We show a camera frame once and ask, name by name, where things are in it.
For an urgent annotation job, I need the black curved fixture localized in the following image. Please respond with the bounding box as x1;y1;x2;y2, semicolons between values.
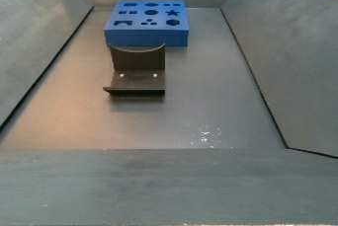
103;45;166;95

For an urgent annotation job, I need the blue shape sorter block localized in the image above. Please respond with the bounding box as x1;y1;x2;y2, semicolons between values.
103;0;189;46

